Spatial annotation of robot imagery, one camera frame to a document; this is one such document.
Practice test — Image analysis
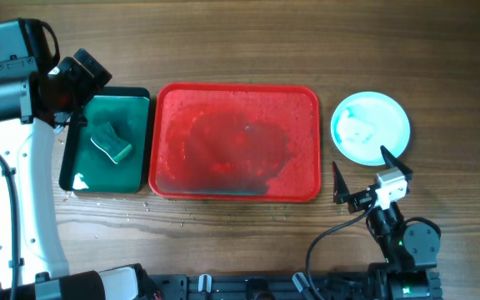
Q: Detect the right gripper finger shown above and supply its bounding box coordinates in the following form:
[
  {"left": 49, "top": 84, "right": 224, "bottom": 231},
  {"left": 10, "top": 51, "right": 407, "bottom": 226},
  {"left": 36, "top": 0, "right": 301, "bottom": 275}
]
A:
[
  {"left": 332, "top": 162, "right": 351, "bottom": 204},
  {"left": 380, "top": 146, "right": 413, "bottom": 180}
]

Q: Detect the green yellow scrub sponge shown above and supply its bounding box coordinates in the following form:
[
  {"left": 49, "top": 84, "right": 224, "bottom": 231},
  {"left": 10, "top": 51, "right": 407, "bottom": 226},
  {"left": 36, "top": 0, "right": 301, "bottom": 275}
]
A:
[{"left": 90, "top": 122, "right": 133, "bottom": 164}]

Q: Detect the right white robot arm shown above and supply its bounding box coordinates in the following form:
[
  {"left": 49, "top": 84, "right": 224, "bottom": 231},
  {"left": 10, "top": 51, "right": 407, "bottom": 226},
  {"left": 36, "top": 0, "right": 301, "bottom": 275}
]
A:
[{"left": 325, "top": 146, "right": 443, "bottom": 300}]

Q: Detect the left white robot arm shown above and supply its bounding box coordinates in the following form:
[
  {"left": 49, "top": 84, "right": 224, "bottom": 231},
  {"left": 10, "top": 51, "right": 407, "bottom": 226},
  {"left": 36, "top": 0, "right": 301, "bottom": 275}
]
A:
[{"left": 0, "top": 49, "right": 158, "bottom": 299}]

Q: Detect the black tray with green water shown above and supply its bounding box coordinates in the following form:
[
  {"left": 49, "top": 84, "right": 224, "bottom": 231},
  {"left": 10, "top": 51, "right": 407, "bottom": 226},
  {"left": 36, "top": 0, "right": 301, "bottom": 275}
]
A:
[{"left": 58, "top": 87, "right": 155, "bottom": 193}]

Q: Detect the red plastic tray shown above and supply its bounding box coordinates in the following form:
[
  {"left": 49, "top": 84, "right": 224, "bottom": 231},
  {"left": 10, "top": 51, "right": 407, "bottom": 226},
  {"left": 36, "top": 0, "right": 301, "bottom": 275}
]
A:
[{"left": 148, "top": 82, "right": 322, "bottom": 203}]

